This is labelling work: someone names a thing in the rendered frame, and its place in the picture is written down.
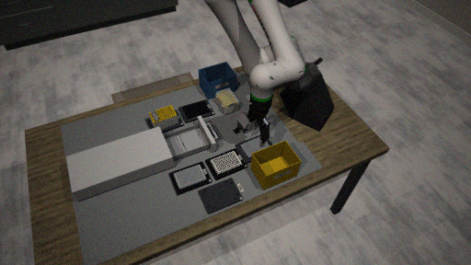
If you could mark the dark blue open bin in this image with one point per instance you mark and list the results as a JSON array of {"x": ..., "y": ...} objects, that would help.
[{"x": 209, "y": 79}]

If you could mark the yellow bin with label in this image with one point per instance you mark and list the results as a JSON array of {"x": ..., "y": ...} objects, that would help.
[{"x": 275, "y": 164}]

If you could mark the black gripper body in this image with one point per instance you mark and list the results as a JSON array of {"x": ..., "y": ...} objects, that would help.
[{"x": 260, "y": 114}]

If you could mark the grey bench mat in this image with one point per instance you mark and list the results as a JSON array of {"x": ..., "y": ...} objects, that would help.
[{"x": 128, "y": 217}]

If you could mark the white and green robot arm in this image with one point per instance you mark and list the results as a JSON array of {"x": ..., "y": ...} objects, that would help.
[{"x": 258, "y": 63}]

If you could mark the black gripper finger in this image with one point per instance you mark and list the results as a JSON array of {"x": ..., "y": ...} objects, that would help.
[
  {"x": 252, "y": 119},
  {"x": 264, "y": 131}
]

